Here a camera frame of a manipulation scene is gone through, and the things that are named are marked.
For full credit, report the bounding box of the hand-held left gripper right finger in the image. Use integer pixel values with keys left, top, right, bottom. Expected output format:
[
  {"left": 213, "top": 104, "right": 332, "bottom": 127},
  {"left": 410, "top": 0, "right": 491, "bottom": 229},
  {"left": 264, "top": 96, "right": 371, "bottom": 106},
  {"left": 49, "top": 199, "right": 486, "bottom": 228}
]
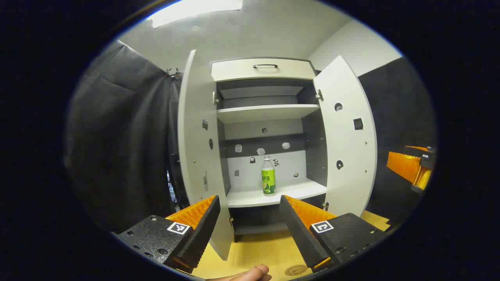
[{"left": 279, "top": 194, "right": 389, "bottom": 274}]

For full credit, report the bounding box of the white cabinet door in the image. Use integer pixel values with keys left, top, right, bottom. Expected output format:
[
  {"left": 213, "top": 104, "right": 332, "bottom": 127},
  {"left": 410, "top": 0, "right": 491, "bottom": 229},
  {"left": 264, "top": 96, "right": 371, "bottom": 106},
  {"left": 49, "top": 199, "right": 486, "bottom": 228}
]
[
  {"left": 313, "top": 55, "right": 378, "bottom": 217},
  {"left": 178, "top": 49, "right": 235, "bottom": 261}
]

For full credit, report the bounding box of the green label bottle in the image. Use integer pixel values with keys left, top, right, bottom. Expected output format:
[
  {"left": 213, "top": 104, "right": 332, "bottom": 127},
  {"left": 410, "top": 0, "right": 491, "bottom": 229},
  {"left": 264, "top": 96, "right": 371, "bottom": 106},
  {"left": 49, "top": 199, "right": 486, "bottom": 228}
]
[{"left": 261, "top": 156, "right": 277, "bottom": 196}]

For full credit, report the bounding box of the black backdrop cloth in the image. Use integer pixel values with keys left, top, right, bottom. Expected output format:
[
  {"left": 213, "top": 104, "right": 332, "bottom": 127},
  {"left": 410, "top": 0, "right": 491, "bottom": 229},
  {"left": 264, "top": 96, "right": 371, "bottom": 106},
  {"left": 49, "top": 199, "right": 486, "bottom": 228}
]
[
  {"left": 357, "top": 57, "right": 437, "bottom": 225},
  {"left": 64, "top": 39, "right": 184, "bottom": 235}
]

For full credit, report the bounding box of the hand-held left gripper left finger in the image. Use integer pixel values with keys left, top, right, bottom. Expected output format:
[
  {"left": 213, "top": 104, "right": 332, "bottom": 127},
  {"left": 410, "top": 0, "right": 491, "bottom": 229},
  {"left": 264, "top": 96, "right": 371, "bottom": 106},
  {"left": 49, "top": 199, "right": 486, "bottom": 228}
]
[{"left": 117, "top": 195, "right": 221, "bottom": 274}]

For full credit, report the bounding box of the ceiling light panel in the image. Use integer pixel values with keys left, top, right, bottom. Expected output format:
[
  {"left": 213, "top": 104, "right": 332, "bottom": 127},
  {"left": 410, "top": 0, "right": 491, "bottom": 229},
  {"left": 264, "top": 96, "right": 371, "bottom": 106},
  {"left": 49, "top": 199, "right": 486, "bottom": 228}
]
[{"left": 146, "top": 0, "right": 243, "bottom": 28}]

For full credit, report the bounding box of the white and grey cabinet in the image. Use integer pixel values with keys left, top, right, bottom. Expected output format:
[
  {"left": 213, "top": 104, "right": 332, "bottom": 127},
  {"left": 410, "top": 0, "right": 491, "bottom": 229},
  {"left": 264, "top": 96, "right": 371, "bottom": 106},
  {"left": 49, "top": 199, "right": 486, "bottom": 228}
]
[{"left": 211, "top": 57, "right": 329, "bottom": 242}]

